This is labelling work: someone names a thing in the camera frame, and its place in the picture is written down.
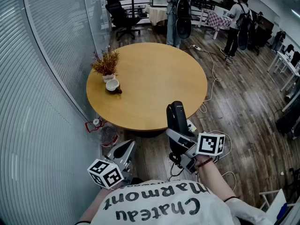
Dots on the table with checkered cloth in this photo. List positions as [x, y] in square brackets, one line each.
[216, 20]

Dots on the person's white printed shirt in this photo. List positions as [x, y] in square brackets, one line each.
[164, 207]

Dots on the black swivel chair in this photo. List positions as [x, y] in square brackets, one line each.
[259, 40]

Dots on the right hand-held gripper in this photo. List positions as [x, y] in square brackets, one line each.
[209, 144]

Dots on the white power strip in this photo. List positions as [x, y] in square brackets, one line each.
[194, 47]

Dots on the round wooden table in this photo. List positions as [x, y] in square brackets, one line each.
[152, 78]

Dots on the person's right forearm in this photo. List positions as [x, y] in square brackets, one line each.
[212, 179]

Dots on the table with cream cloth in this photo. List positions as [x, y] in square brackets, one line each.
[157, 14]

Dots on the white cup with dark outside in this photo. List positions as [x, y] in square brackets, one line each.
[112, 85]

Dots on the black office chair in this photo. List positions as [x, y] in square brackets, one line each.
[122, 15]

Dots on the orange plant in white pot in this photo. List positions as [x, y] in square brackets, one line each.
[106, 63]

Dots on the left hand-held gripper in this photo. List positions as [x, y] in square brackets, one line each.
[105, 173]

